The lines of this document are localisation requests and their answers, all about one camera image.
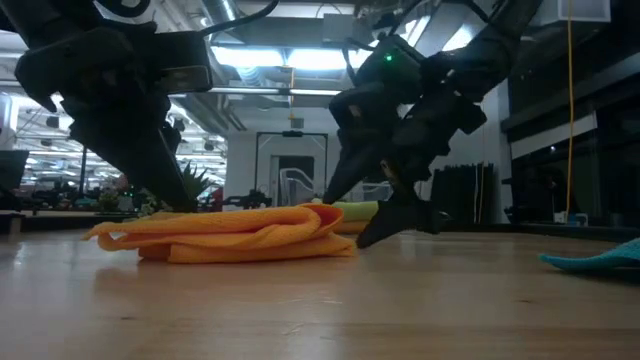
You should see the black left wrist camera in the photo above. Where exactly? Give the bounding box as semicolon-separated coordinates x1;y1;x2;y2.
157;29;215;96

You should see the black left wrist camera cable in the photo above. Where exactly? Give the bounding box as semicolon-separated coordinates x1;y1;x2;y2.
199;0;281;38

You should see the black background gantry frame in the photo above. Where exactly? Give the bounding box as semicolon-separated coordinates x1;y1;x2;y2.
254;130;330;201

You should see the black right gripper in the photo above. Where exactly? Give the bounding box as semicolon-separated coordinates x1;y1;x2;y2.
321;82;489;250

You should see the green succulent plant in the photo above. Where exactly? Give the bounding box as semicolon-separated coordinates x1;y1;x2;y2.
134;162;217;217

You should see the black background monitor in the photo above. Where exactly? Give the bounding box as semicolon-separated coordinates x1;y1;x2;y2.
0;149;30;191

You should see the yellow extension cable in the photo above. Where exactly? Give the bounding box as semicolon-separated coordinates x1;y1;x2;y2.
564;0;575;216

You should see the silver ceiling duct pipe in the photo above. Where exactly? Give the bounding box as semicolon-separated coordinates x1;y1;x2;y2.
199;0;240;31

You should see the green microfiber towel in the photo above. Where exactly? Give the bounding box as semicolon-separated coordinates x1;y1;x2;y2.
312;198;380;223

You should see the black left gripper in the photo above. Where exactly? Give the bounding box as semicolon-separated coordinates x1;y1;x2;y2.
14;27;199;214

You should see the orange microfiber towel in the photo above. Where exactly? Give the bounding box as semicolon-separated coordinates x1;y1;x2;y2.
332;220;370;235
82;201;358;265

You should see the teal microfiber towel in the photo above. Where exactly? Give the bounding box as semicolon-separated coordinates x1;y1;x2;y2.
538;237;640;274

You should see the black curtain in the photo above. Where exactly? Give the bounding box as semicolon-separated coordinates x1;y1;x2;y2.
430;162;496;224

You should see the long ceiling light bar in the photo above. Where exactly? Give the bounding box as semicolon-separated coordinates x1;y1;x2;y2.
169;85;344;98

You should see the background work table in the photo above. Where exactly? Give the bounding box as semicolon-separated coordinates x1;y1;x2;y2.
0;209;136;234

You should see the clear plastic bin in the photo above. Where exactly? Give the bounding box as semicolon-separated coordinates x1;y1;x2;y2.
278;167;396;207

